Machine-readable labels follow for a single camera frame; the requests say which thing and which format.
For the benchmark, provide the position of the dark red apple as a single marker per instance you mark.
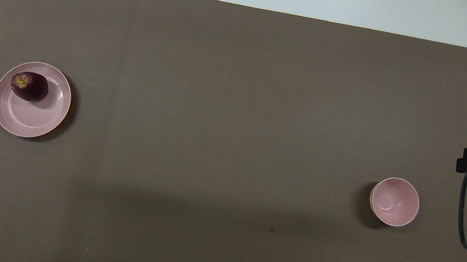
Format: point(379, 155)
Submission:
point(31, 87)

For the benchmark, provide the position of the pink plate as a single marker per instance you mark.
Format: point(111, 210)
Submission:
point(31, 117)

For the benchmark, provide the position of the pink bowl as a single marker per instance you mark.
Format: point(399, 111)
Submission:
point(394, 202)

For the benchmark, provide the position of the brown paper table mat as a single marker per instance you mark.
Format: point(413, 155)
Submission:
point(229, 101)

